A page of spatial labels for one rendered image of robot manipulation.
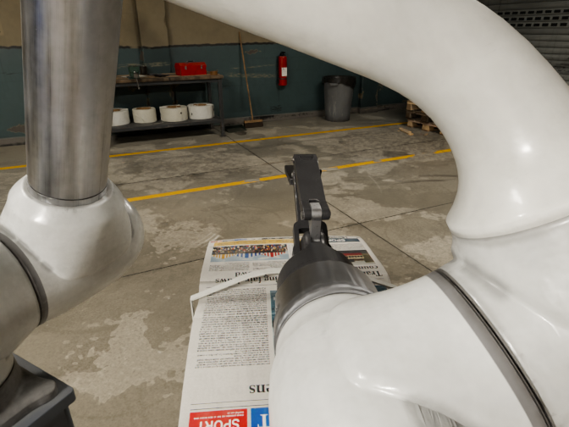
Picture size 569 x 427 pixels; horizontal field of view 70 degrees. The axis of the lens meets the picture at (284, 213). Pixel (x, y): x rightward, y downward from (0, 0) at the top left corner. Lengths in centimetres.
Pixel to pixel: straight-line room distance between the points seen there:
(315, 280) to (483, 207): 13
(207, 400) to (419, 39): 40
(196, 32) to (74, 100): 654
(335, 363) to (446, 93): 14
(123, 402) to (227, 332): 158
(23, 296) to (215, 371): 28
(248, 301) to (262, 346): 8
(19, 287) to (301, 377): 47
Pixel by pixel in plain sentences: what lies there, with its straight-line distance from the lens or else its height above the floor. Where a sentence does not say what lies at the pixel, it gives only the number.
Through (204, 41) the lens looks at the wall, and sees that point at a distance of 709.
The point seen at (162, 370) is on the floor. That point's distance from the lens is 217.
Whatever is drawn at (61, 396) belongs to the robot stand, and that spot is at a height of 100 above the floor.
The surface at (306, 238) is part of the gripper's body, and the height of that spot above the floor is 130.
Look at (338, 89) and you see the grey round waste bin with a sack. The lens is 743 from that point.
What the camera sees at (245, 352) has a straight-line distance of 51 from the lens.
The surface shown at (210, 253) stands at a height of 114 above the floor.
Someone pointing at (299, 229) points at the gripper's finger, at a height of 130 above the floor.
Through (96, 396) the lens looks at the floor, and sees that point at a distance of 216.
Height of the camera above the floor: 148
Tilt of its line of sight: 24 degrees down
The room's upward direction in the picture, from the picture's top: straight up
